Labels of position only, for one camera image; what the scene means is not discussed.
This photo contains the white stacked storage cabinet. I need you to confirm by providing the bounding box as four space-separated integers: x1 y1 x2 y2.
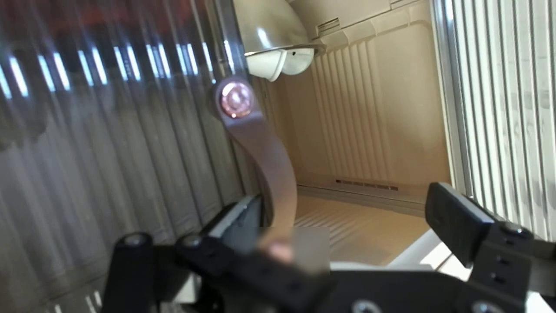
231 0 556 280

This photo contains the white bowl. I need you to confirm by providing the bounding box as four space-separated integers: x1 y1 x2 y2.
242 44 318 84

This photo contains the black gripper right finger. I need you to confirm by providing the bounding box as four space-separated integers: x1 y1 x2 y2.
424 181 556 313

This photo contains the dark ribbed cabinet door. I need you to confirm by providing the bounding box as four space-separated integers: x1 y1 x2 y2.
0 0 301 313
431 0 556 244

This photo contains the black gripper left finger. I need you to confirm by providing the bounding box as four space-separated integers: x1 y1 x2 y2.
101 193 327 313

